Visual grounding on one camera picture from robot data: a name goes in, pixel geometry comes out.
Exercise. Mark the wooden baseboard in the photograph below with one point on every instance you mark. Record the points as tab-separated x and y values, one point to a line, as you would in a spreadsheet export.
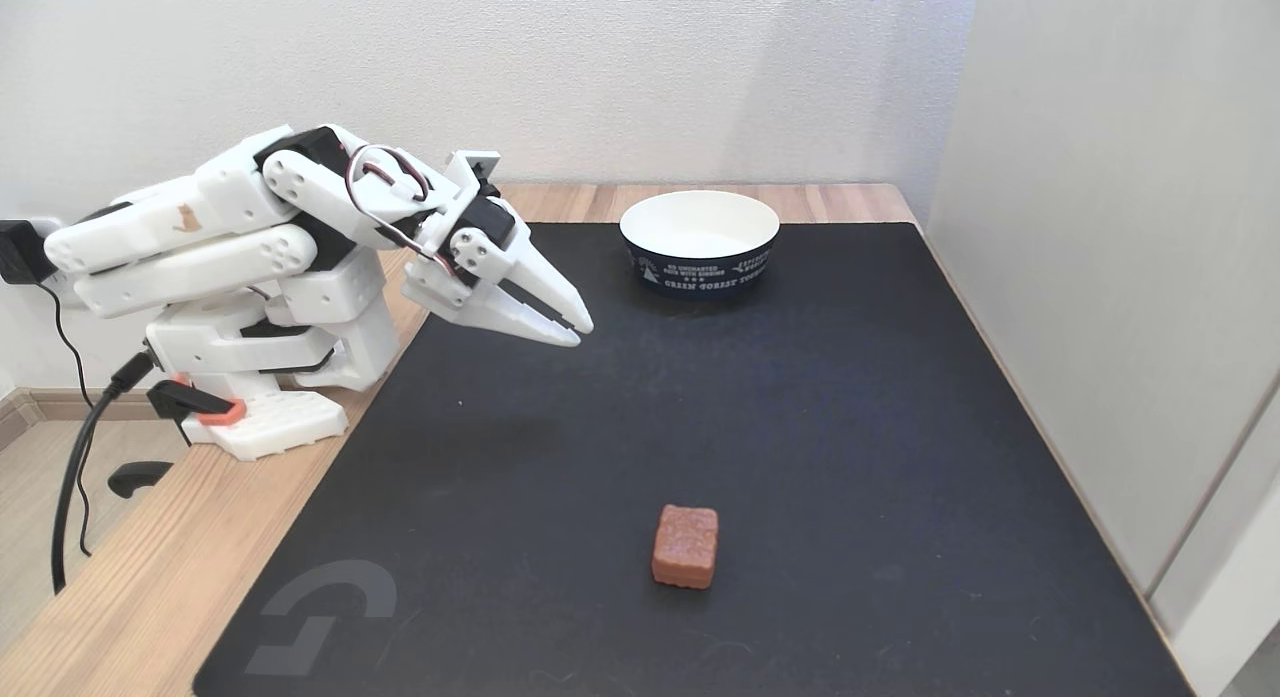
60	402

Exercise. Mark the black desk mat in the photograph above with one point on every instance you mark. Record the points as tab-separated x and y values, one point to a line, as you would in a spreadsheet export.
700	427

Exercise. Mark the black orange table clamp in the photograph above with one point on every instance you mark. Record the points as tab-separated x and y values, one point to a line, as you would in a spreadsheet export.
190	402

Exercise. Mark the brown cube toy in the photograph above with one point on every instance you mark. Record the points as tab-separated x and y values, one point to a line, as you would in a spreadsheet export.
685	547

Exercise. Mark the white wall outlet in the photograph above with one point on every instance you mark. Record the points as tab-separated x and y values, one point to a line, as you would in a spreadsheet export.
65	295

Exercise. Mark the dark blue paper bowl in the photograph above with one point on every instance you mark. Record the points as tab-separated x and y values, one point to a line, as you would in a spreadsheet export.
700	262

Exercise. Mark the black power adapter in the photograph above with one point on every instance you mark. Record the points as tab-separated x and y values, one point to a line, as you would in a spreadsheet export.
20	252

